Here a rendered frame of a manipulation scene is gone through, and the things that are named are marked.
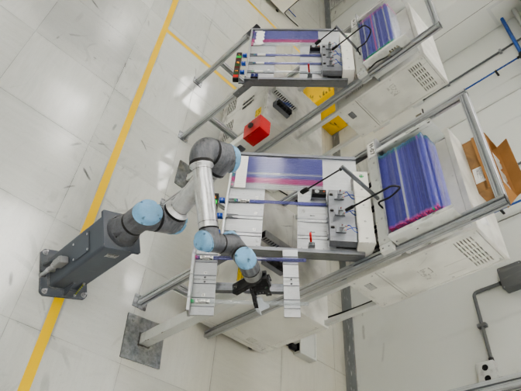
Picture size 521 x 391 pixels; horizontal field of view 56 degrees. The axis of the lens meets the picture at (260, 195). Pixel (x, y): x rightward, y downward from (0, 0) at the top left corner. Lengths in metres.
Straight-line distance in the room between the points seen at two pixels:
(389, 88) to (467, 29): 2.05
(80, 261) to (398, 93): 2.35
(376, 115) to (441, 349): 1.71
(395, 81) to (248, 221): 1.55
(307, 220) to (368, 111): 1.35
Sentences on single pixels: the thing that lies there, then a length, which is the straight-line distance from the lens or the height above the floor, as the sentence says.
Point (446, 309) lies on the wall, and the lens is 3.90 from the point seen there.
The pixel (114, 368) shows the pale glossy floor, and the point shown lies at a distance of 2.74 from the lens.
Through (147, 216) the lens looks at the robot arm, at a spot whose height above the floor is 0.77.
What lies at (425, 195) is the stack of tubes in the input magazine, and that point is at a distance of 2.35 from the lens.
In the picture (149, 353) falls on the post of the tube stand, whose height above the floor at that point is 0.01.
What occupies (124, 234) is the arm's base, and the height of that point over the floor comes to 0.62.
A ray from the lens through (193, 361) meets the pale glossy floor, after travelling 3.06.
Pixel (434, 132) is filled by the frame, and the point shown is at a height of 1.68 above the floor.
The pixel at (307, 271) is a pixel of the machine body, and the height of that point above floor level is 0.62.
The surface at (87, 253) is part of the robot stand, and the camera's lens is 2.37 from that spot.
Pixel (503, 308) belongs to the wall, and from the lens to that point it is 3.72.
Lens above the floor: 2.28
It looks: 33 degrees down
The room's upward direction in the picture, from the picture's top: 58 degrees clockwise
